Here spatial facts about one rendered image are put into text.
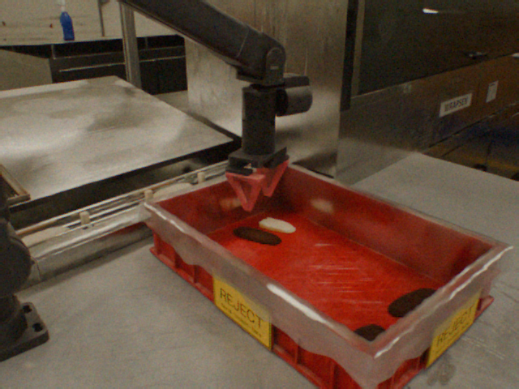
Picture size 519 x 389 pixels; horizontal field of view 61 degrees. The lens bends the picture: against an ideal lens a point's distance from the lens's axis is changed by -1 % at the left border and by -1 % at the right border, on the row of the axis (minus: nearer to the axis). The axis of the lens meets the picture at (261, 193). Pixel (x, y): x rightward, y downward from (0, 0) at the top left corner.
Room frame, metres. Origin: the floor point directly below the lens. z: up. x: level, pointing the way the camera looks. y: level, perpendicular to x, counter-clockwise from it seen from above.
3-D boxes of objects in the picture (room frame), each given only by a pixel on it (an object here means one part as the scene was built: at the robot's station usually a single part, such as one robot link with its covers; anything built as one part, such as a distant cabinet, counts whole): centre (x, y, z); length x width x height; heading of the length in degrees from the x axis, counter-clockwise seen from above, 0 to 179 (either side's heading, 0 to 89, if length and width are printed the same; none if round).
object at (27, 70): (3.37, 0.79, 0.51); 1.93 x 1.05 x 1.02; 136
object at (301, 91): (0.77, -0.02, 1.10); 0.11 x 0.09 x 0.12; 129
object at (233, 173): (0.71, 0.02, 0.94); 0.07 x 0.07 x 0.09; 62
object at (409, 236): (0.61, -0.07, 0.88); 0.49 x 0.34 x 0.10; 41
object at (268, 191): (0.76, -0.01, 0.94); 0.07 x 0.07 x 0.09; 62
